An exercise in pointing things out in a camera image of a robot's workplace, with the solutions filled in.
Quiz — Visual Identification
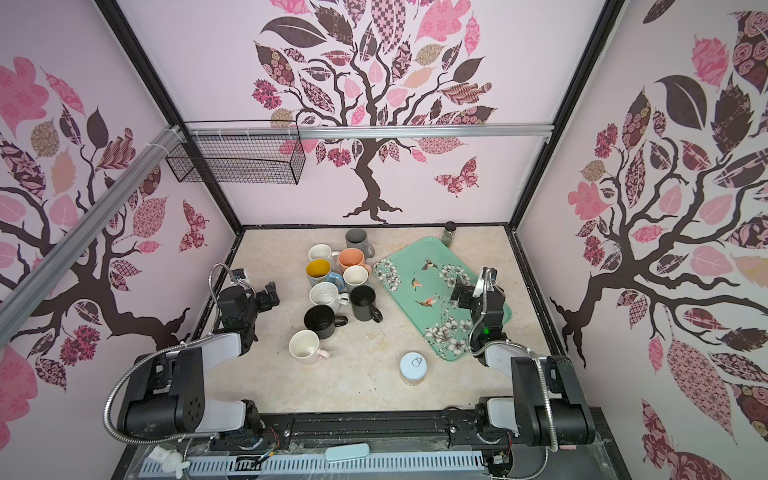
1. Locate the pink mug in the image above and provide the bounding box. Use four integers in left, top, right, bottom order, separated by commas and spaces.
288, 330, 330, 365

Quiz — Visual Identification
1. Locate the black white mug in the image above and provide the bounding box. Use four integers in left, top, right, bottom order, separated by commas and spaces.
304, 305, 348, 340

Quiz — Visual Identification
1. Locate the cream speckled mug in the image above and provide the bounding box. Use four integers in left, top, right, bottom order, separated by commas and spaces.
309, 282, 350, 314

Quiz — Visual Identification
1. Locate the white ribbed-bottom mug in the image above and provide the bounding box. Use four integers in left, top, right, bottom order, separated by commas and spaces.
308, 244, 340, 265

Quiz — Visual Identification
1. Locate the blue iridescent mug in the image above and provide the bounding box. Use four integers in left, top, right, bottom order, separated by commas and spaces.
305, 259, 346, 291

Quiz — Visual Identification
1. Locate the light grey mug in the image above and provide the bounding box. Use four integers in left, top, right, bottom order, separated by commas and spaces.
343, 265, 370, 292

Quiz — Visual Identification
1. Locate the orange cream scalloped mug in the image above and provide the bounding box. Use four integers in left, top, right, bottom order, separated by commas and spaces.
338, 248, 372, 273

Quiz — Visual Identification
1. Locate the dark grey mug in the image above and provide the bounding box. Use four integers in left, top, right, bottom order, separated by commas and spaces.
345, 228, 376, 259

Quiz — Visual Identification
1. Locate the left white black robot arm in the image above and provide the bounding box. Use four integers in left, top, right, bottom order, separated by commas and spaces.
103, 282, 280, 444

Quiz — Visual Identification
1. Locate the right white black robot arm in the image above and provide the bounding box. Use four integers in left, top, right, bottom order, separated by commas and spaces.
451, 280, 596, 452

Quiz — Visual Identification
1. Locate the spice jar black lid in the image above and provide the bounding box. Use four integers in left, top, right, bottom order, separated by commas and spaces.
441, 221, 457, 248

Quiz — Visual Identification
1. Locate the white power plug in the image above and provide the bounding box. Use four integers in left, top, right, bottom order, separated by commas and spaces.
148, 445, 191, 479

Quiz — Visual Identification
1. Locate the light blue eraser block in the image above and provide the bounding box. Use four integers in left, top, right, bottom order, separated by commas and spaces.
324, 443, 370, 463

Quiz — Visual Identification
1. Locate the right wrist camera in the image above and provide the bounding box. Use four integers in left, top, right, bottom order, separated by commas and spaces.
473, 267, 497, 298

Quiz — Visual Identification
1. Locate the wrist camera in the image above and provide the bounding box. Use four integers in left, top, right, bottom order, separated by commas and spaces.
473, 267, 497, 298
231, 268, 249, 284

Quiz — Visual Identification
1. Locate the right metal cable conduit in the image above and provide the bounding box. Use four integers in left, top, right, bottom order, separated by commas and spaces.
470, 268, 560, 480

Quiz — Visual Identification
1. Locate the metal cable conduit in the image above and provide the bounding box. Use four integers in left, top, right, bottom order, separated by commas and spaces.
102, 262, 247, 446
470, 268, 560, 480

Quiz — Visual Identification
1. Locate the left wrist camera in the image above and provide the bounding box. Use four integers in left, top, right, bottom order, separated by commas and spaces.
231, 268, 249, 284

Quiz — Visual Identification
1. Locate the black wire basket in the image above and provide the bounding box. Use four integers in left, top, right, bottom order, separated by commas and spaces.
165, 120, 306, 185

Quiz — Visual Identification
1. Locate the back aluminium rail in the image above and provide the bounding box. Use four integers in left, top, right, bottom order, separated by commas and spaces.
188, 123, 554, 140

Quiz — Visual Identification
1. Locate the aluminium rail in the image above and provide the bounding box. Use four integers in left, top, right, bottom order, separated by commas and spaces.
188, 123, 554, 140
1, 125, 183, 345

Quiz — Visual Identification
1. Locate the left metal cable conduit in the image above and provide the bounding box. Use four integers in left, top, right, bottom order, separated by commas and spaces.
102, 262, 247, 446

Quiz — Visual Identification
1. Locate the white slotted cable duct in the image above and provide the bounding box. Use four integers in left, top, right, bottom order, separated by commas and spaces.
137, 451, 486, 479

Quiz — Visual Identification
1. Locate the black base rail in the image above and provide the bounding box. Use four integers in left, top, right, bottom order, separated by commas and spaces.
110, 407, 631, 480

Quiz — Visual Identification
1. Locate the left aluminium rail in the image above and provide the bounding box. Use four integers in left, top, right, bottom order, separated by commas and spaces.
1, 125, 183, 345

